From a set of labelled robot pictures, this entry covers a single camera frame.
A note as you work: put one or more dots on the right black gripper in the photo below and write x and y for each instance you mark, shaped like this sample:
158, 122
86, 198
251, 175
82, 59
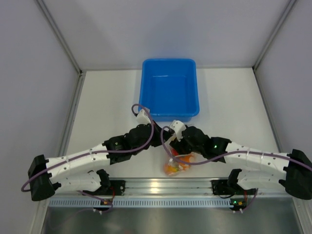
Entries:
179, 146

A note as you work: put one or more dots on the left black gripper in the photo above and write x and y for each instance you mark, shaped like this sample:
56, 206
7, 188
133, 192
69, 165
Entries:
157, 129

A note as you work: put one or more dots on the clear zip top bag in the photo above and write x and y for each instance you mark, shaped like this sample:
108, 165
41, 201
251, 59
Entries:
183, 167

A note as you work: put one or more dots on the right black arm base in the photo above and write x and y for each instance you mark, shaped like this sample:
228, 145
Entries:
221, 187

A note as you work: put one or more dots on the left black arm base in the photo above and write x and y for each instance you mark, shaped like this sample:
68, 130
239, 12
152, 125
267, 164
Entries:
115, 187

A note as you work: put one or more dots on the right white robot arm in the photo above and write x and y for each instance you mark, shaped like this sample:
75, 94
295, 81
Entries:
251, 168

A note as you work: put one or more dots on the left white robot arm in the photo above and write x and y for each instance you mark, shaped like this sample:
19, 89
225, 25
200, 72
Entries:
84, 171

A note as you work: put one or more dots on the orange yellow fake fruit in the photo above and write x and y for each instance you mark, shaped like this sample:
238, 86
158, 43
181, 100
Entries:
171, 169

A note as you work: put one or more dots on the blue plastic bin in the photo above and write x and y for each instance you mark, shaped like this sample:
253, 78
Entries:
169, 89

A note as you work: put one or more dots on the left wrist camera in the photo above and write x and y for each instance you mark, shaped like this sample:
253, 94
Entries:
143, 117

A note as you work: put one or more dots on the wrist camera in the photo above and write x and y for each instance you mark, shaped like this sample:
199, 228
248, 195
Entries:
143, 117
177, 127

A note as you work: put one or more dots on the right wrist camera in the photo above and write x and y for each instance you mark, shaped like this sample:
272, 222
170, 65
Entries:
177, 127

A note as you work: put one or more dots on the aluminium rail frame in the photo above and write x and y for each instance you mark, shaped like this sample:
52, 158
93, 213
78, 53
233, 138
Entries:
170, 186

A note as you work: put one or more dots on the slotted cable duct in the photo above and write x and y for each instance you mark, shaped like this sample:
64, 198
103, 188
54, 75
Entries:
204, 202

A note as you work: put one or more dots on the left aluminium corner post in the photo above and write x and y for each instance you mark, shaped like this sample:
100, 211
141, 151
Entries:
57, 32

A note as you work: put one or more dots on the aluminium corner post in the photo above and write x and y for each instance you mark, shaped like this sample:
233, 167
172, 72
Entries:
57, 32
273, 34

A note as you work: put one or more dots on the right aluminium corner post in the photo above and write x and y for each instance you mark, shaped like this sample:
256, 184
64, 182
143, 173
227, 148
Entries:
273, 34

